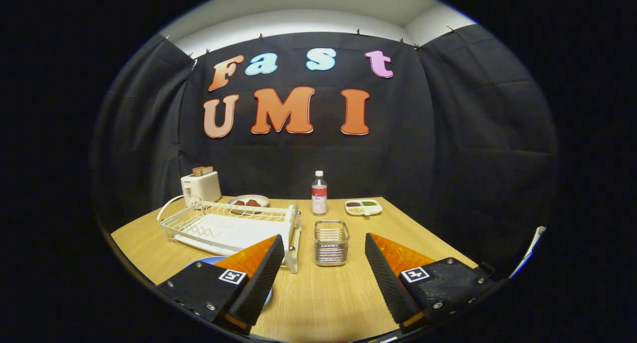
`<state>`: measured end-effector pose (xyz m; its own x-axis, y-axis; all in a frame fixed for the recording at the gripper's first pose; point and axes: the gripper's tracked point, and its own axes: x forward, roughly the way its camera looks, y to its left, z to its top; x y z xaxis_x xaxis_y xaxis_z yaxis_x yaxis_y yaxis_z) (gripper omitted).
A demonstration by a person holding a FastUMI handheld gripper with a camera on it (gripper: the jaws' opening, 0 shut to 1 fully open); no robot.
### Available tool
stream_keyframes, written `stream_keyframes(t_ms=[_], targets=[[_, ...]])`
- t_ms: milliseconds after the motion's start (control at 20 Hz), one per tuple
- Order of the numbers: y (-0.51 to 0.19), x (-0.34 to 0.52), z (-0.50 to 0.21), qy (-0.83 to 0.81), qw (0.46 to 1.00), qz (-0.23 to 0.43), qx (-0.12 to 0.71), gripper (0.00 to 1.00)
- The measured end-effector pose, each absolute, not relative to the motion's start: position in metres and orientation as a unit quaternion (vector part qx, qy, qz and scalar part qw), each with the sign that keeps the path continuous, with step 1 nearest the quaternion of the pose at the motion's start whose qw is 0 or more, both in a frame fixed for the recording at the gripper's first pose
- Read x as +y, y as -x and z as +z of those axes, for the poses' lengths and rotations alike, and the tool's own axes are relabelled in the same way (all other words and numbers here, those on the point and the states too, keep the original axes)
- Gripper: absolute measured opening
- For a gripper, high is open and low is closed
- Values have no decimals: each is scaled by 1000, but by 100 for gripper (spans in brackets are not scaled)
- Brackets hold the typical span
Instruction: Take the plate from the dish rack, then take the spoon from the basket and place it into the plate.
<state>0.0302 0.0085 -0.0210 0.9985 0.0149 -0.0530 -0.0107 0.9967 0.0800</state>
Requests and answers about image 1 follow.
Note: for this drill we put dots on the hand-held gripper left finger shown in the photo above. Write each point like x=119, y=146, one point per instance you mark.
x=259, y=278

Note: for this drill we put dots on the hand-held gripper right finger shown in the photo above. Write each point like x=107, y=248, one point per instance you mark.
x=388, y=278

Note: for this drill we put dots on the light blue plate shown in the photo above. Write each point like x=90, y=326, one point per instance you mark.
x=209, y=260

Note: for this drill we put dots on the white divided dish with beans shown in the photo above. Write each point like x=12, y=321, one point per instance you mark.
x=363, y=211

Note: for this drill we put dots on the beige plate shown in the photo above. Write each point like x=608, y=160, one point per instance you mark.
x=264, y=200

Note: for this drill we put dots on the clear bottle with red label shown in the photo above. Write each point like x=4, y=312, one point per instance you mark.
x=319, y=198

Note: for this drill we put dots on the white toaster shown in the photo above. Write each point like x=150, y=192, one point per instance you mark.
x=201, y=187

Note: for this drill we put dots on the toast bread slice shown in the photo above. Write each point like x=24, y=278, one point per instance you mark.
x=202, y=171

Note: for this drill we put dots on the black backdrop cloth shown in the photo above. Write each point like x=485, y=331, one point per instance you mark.
x=448, y=149

